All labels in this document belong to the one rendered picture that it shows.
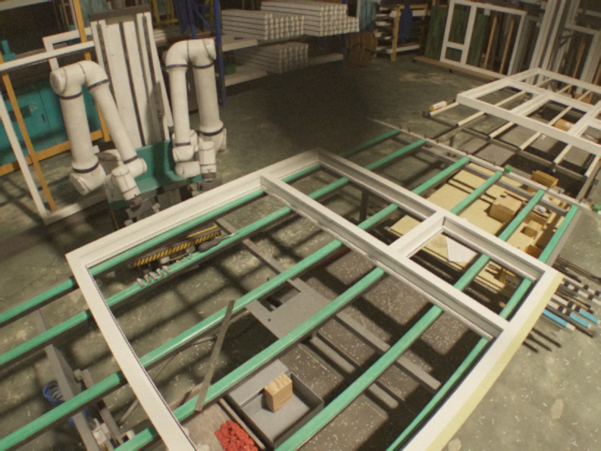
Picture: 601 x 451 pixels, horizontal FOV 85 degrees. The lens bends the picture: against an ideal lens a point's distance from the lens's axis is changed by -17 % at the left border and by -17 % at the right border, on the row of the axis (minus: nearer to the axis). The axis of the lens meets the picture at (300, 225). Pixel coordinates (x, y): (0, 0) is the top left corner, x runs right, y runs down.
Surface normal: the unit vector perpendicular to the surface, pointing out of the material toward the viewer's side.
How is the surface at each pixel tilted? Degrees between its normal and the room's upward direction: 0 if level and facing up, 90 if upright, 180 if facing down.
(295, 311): 0
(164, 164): 90
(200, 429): 0
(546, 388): 0
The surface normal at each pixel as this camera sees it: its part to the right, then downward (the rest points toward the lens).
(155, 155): 0.54, 0.51
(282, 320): 0.00, -0.80
